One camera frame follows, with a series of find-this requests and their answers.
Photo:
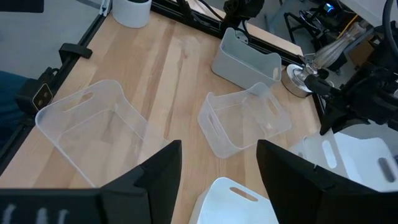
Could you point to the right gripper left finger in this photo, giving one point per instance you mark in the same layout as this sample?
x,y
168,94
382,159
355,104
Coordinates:
x,y
146,193

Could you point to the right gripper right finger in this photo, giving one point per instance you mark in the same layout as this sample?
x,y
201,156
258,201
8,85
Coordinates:
x,y
311,199

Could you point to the person's leg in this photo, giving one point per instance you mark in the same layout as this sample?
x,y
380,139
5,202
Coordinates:
x,y
11,102

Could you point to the black table-level camera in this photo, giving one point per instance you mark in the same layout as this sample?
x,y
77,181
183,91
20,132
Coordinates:
x,y
34,96

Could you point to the brown cardboard box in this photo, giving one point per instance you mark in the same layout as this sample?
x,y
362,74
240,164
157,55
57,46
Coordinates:
x,y
360,54

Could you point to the white shade table lamp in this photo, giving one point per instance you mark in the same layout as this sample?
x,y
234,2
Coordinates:
x,y
295,81

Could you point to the clear plastic basket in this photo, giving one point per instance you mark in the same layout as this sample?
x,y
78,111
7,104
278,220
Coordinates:
x,y
93,130
242,124

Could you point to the white plant pot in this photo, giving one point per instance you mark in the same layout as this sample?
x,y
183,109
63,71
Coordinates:
x,y
130,15

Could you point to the black table clamp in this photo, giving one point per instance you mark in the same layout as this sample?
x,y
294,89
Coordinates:
x,y
74,51

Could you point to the gray plastic basket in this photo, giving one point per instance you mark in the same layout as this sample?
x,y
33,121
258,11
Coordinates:
x,y
236,67

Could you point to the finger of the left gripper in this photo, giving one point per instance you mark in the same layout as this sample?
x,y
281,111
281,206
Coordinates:
x,y
329,119

